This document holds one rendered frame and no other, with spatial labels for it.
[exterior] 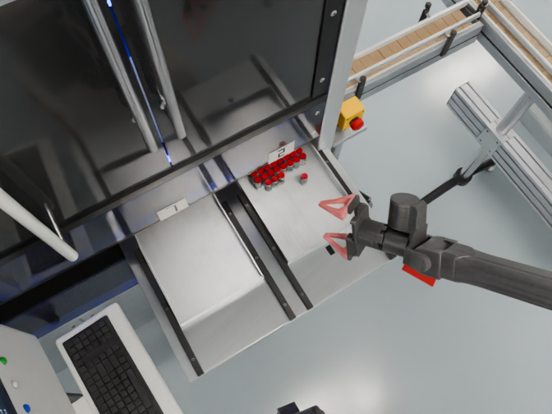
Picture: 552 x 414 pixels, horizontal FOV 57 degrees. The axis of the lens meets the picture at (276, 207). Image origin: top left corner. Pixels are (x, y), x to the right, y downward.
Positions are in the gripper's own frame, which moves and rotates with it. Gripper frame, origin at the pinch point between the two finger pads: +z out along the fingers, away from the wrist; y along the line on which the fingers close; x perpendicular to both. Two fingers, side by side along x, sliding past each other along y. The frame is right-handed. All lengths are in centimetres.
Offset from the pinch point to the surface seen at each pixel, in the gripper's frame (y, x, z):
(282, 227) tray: -25.0, -15.4, 25.1
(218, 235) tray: -22.8, -3.7, 39.7
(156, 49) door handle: 49, 21, 11
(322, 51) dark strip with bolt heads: 28.6, -21.9, 8.9
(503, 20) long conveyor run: 2, -108, -11
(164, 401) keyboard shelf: -48, 37, 36
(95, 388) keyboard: -41, 45, 51
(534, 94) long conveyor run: -19, -99, -26
